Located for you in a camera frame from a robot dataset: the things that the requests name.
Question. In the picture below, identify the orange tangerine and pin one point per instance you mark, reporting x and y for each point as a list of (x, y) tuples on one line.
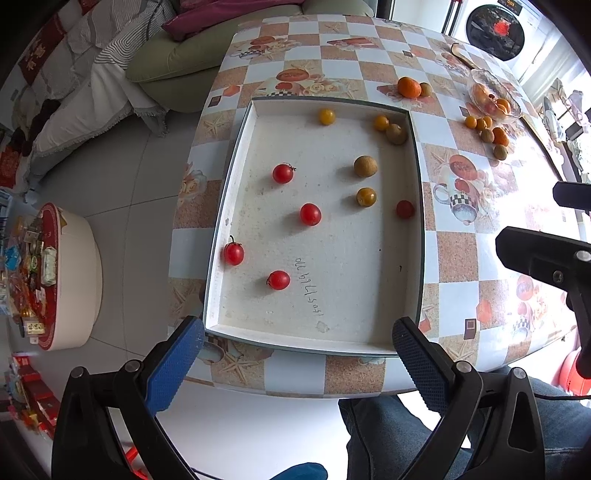
[(409, 87)]

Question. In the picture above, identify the brown longan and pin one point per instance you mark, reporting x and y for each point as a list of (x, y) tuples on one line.
[(501, 152), (426, 89), (396, 134), (487, 135), (365, 165)]

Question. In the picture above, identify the red gift boxes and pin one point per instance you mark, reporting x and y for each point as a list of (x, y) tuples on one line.
[(37, 401)]

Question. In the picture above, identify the magenta cloth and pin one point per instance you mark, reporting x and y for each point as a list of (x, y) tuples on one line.
[(198, 21)]

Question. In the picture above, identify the white shallow tray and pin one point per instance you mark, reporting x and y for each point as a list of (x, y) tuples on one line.
[(332, 286)]

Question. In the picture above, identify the white fringed blanket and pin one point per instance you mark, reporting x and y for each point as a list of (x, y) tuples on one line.
[(92, 110)]

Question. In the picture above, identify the red cherry tomato with stem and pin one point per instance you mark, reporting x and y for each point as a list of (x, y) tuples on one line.
[(233, 253), (282, 173)]

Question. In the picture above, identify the wooden stick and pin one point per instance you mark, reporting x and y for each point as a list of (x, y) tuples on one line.
[(459, 51)]

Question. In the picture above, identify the blue slipper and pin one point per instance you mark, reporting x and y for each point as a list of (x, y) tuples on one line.
[(298, 472)]

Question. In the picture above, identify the large orange cherry tomato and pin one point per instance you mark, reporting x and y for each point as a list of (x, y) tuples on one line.
[(500, 135)]

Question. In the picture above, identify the red plastic stool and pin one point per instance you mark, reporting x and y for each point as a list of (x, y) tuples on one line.
[(572, 376)]

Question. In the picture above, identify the assorted snack packets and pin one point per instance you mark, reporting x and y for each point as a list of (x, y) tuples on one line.
[(27, 277)]

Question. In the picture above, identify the white washing machine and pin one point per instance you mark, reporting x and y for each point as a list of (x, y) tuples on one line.
[(496, 27)]

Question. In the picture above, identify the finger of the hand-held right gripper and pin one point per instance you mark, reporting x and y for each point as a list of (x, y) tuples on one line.
[(572, 194), (531, 251)]

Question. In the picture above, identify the person's blue jeans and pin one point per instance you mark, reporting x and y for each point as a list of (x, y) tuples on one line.
[(378, 434)]

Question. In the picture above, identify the pile of household items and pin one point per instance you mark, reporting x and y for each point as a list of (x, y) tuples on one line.
[(565, 124)]

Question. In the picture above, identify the orange fruit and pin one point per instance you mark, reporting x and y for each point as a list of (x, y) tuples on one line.
[(503, 105), (481, 94)]

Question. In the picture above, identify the yellow cherry tomato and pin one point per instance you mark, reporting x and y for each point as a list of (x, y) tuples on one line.
[(381, 122), (366, 197), (327, 116)]

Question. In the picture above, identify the round white box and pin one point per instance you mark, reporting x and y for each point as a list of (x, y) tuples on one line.
[(78, 286)]

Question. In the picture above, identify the green sofa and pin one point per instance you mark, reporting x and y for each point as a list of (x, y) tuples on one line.
[(184, 60)]

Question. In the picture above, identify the clear glass bowl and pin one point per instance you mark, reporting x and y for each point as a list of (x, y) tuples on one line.
[(475, 81)]

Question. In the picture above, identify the red wall hanging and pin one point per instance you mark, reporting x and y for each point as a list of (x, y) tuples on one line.
[(39, 53), (9, 166)]

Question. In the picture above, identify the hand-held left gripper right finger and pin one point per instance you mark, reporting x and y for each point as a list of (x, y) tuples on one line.
[(422, 364)]

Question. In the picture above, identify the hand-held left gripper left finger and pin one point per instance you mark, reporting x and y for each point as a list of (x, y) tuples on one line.
[(173, 364)]

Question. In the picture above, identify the checkered printed tablecloth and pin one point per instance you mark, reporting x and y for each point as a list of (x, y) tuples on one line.
[(461, 258)]

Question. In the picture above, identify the dark plush cloth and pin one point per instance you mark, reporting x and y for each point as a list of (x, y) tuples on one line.
[(41, 115)]

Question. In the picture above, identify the grey striped pillow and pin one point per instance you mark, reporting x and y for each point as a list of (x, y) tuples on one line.
[(120, 37)]

